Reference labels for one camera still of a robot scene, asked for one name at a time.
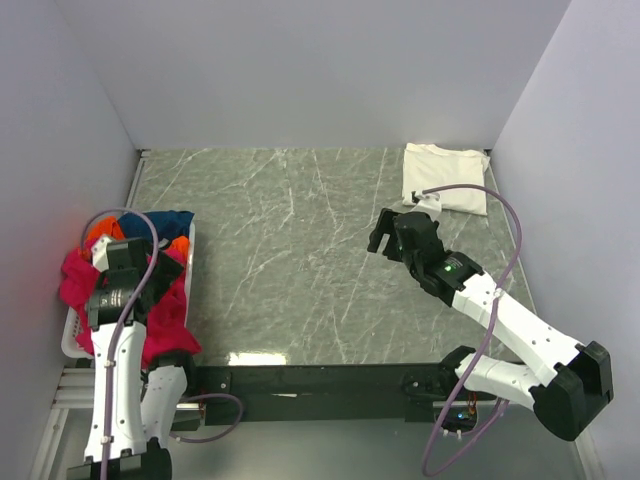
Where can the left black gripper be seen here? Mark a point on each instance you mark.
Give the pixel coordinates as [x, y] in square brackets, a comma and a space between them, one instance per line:
[165, 271]

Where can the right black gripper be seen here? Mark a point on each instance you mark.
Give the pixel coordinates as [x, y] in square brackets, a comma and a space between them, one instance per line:
[383, 226]

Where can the pink red t-shirt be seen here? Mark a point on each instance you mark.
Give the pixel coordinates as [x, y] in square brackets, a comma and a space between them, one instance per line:
[166, 328]

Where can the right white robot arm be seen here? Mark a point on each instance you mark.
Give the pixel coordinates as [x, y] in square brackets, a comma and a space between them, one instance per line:
[565, 383]

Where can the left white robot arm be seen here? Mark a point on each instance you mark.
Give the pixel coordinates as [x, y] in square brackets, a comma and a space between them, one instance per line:
[133, 408]

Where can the dark blue t-shirt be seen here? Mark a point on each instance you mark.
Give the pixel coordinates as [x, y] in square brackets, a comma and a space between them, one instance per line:
[169, 225]

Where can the orange t-shirt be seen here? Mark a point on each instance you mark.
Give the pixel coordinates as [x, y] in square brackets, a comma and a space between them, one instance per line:
[102, 228]

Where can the folded white t-shirt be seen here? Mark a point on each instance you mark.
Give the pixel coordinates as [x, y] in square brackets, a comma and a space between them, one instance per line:
[427, 166]

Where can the white plastic laundry basket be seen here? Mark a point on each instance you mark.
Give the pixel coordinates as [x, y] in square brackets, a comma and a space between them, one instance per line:
[72, 324]

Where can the black base beam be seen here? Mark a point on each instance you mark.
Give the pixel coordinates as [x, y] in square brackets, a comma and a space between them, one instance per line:
[316, 393]

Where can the aluminium frame rail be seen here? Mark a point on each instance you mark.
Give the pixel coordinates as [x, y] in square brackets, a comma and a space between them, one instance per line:
[75, 391]

